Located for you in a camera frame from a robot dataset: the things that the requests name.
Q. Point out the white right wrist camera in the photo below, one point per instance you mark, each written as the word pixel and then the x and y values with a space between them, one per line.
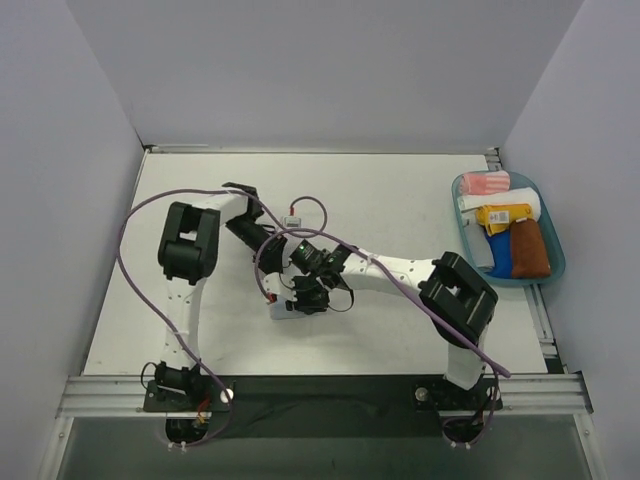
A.
pixel 279 287

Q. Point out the brown towel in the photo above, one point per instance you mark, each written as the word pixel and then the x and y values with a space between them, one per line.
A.
pixel 528 251

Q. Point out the yellow rolled towel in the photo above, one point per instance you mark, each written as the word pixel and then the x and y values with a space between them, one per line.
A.
pixel 496 219

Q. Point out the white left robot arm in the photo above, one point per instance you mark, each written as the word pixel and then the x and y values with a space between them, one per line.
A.
pixel 188 254

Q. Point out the blue plastic tray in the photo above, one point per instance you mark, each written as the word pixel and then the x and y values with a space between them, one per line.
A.
pixel 553 246

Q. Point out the pink striped rolled towel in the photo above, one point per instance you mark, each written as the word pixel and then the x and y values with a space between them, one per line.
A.
pixel 484 183

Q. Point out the white rolled towel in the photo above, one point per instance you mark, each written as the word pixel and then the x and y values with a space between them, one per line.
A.
pixel 526 195

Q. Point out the light blue towel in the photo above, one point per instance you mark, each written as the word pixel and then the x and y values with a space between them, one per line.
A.
pixel 283 309

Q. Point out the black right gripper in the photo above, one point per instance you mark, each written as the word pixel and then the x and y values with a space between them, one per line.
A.
pixel 310 298

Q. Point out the aluminium frame rail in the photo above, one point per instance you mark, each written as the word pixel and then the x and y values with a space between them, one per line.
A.
pixel 525 394

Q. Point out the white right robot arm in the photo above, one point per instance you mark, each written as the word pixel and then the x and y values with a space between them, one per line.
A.
pixel 460 303

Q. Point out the grey rolled towel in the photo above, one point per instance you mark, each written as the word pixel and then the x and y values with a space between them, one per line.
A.
pixel 478 244

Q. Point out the blue rolled towel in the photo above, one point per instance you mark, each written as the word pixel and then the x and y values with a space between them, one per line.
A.
pixel 500 245

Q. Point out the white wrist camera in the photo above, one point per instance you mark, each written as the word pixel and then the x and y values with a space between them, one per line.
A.
pixel 291 222
pixel 279 287

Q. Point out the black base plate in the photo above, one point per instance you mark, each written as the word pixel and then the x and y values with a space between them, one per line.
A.
pixel 334 420

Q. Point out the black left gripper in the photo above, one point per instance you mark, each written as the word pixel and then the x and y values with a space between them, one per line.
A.
pixel 279 260

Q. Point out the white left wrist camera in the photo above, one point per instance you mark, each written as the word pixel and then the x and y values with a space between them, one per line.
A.
pixel 291 222

